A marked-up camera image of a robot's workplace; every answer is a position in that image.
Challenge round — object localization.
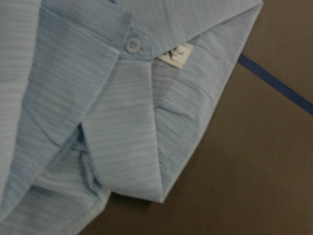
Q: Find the light blue button shirt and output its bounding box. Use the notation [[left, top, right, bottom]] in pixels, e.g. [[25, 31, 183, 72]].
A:
[[0, 0, 263, 235]]

